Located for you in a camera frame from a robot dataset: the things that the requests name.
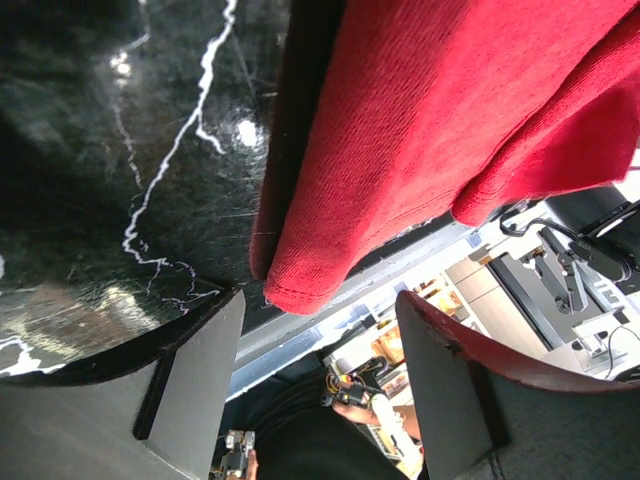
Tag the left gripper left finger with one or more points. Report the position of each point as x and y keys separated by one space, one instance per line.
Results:
x=149 y=408

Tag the red t shirt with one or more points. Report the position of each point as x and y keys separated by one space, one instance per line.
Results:
x=391 y=113

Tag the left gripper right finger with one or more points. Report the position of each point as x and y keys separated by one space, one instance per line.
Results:
x=487 y=411

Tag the person in black shirt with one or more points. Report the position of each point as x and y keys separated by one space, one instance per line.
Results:
x=298 y=438

